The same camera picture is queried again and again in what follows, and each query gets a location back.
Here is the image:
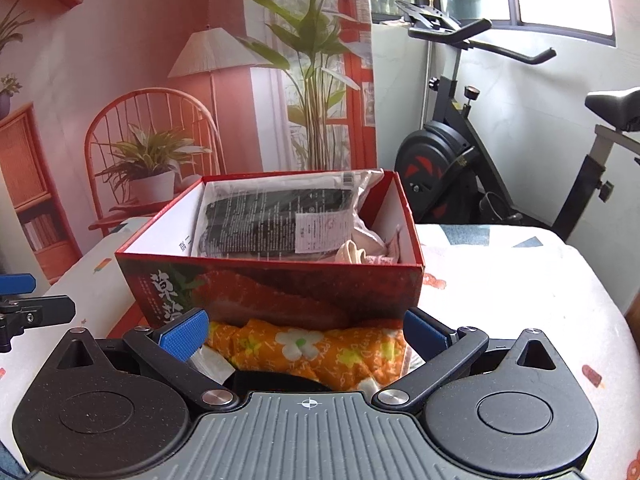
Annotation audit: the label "pink fabric item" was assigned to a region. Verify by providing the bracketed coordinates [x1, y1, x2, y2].
[345, 225, 401, 267]

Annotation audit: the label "cream socks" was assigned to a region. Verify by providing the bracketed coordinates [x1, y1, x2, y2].
[337, 241, 368, 265]

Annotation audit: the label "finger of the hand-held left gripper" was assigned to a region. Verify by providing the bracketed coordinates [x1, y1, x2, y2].
[0, 295, 77, 353]
[0, 274, 37, 295]

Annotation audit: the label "white mesh cloth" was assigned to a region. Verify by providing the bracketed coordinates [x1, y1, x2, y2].
[192, 345, 236, 386]

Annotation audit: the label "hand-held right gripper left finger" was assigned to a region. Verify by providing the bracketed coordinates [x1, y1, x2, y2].
[55, 308, 238, 407]

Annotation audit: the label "red strawberry print cardboard box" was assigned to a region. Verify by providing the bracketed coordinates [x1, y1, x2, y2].
[114, 169, 426, 328]

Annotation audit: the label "metal pole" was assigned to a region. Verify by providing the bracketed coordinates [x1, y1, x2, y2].
[425, 0, 437, 83]

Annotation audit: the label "black exercise bike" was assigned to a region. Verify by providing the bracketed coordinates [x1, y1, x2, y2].
[394, 2, 640, 241]

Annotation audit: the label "black garment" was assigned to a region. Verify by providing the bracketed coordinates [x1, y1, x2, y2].
[192, 170, 386, 261]

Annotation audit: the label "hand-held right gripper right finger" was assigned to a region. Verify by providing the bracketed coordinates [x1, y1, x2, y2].
[372, 308, 559, 407]

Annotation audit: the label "orange floral quilted cloth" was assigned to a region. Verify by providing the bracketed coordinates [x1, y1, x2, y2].
[206, 316, 408, 391]

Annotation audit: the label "brown wooden panel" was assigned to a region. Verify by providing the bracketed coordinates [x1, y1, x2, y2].
[622, 290, 640, 346]

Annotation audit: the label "printed room scene backdrop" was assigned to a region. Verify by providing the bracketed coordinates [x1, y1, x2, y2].
[0, 0, 378, 286]

